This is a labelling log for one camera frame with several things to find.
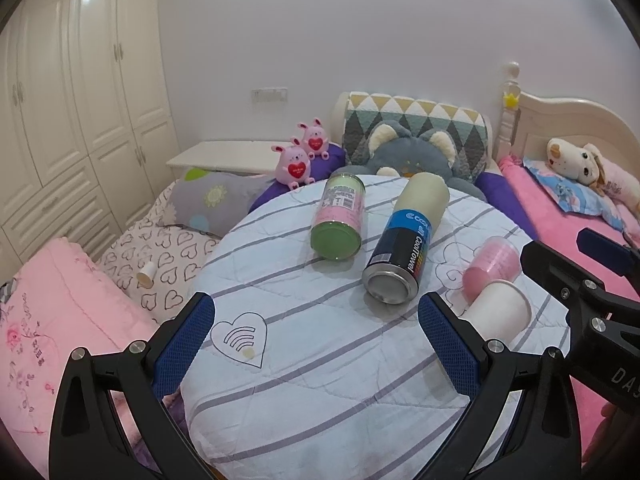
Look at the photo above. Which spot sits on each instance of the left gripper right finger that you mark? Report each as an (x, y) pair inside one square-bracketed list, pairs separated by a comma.
[(542, 441)]

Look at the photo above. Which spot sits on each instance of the green pink clear can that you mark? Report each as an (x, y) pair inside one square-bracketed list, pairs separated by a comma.
[(336, 231)]

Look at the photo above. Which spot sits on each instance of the pink clear plastic cup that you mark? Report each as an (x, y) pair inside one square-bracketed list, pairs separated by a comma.
[(496, 259)]

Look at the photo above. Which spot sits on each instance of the front pink bunny plush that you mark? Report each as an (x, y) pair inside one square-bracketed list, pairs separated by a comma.
[(294, 166)]

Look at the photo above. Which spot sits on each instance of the small paper cup on bed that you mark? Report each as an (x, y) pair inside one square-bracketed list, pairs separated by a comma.
[(146, 275)]

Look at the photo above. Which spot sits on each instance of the striped white table cover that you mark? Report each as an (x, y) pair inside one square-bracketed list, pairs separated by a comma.
[(304, 375)]

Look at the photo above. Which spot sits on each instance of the pink fleece blanket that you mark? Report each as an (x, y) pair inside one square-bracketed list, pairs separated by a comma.
[(559, 231)]

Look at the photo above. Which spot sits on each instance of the diamond pattern quilted headboard cover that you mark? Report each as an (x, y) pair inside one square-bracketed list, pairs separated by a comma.
[(468, 128)]

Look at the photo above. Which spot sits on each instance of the grey sun pattern pillow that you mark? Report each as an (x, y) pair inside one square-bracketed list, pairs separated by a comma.
[(212, 202)]

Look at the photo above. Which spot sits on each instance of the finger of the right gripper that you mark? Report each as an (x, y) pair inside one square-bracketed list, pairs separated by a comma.
[(623, 260), (576, 289)]

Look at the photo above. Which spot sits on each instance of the white nightstand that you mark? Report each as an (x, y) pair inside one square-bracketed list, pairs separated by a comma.
[(238, 157)]

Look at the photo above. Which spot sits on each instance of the rear pink bunny plush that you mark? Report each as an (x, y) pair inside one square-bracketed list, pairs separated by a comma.
[(315, 140)]

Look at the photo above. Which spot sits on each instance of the white paper cup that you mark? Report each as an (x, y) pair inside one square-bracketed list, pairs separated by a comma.
[(501, 311)]

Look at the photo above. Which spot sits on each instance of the grey cat plush cushion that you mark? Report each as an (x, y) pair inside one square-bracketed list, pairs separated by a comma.
[(395, 152)]

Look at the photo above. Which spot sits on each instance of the yellow star sticker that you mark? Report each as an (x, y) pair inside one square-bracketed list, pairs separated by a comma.
[(510, 100)]

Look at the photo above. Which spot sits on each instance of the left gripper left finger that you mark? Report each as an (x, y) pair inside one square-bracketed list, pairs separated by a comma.
[(87, 440)]

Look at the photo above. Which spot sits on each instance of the cream wooden headboard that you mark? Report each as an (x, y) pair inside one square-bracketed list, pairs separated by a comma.
[(525, 132)]

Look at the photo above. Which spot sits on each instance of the cream white wardrobe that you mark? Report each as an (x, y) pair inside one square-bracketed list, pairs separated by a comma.
[(86, 128)]

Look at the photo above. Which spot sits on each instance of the pink embroidered quilt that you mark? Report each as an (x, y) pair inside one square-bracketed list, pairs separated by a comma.
[(59, 301)]

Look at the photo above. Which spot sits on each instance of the white wall socket panel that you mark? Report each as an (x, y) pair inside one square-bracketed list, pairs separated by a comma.
[(269, 95)]

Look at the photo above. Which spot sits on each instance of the heart pattern white pillow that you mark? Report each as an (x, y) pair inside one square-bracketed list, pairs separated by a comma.
[(178, 253)]

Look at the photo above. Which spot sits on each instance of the black blue CoolTowel can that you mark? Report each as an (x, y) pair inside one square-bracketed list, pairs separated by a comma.
[(394, 270)]

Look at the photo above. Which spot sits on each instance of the white dog plush toy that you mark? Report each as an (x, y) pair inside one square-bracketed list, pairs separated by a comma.
[(577, 164)]

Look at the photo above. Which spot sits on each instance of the pink bunny plush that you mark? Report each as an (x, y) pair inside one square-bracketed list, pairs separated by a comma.
[(315, 140), (294, 166)]

